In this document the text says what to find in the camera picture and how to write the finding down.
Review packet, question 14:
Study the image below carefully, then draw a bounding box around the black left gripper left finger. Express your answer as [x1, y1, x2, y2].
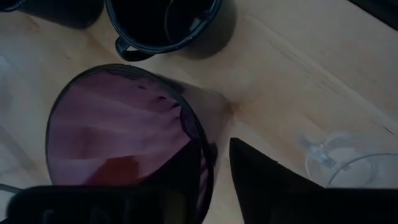
[6, 138, 218, 224]

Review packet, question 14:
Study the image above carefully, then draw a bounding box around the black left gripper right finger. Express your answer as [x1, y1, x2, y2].
[229, 137, 398, 224]

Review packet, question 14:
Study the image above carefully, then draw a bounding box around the translucent purple tumbler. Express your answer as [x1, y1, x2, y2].
[45, 63, 234, 224]

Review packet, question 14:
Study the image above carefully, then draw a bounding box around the dark blue speckled mug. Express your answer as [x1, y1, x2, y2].
[104, 0, 224, 62]

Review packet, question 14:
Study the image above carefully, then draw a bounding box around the clear plastic mug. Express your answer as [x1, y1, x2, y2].
[300, 132, 398, 189]

